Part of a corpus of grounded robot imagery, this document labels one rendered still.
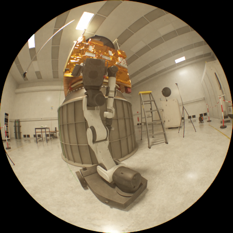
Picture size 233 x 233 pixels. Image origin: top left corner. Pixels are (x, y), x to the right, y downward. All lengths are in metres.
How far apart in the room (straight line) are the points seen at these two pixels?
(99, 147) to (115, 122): 0.74
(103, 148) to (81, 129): 0.67
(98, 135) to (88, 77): 0.53
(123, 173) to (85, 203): 0.51
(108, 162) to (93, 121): 0.40
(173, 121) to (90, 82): 3.91
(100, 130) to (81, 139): 0.70
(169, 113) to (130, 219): 4.06
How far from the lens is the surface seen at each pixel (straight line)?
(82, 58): 2.15
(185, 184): 0.94
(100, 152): 0.67
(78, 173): 0.89
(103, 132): 0.65
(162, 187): 0.89
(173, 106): 4.09
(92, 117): 0.70
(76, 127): 1.31
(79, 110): 1.30
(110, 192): 0.66
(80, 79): 1.83
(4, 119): 7.55
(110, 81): 0.87
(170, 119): 4.12
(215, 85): 5.37
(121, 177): 0.54
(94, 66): 0.76
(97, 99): 0.63
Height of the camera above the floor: 0.69
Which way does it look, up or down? 6 degrees up
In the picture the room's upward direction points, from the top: 7 degrees counter-clockwise
